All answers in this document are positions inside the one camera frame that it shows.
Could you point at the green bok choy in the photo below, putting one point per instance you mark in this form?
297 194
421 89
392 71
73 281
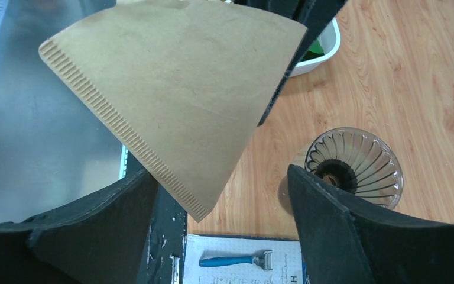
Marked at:
314 51

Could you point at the glass ribbed coffee dripper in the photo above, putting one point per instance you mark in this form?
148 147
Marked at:
358 162

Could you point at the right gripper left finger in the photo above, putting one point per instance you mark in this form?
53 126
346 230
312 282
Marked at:
98 238

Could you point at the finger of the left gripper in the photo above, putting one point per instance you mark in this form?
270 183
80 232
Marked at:
315 15

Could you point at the razor retail package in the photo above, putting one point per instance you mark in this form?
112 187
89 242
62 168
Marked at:
242 259

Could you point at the brown paper coffee filter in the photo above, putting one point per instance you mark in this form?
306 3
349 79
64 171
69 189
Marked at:
182 84

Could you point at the white vegetable tray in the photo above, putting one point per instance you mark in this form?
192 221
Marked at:
330 40

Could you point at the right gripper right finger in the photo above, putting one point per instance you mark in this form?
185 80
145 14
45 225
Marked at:
345 239

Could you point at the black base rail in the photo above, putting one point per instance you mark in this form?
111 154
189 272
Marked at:
150 227

